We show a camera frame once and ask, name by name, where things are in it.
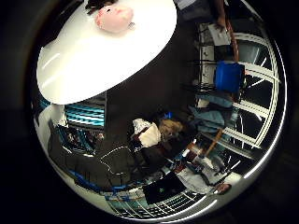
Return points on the brown teddy bear plush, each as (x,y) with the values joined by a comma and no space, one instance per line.
(96,4)

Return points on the white drawer cabinet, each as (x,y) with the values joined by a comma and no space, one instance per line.
(205,62)

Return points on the blue chair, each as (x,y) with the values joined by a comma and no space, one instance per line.
(229,76)

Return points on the white bag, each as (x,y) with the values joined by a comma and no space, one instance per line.
(148,133)

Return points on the black laptop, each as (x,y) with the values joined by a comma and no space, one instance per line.
(163,186)

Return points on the black jacket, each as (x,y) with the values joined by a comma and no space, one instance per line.
(106,165)

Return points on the wooden stick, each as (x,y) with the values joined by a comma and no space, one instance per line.
(215,141)

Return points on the tan furry bundle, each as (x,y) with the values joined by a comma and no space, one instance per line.
(169,127)

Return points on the light blue jacket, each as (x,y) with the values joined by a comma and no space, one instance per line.
(211,116)

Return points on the pink pig plush toy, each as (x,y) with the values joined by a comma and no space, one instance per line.
(113,17)

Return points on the seated person in grey shirt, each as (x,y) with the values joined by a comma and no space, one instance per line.
(202,177)

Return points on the teal striped panel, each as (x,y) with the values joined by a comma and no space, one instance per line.
(84,115)

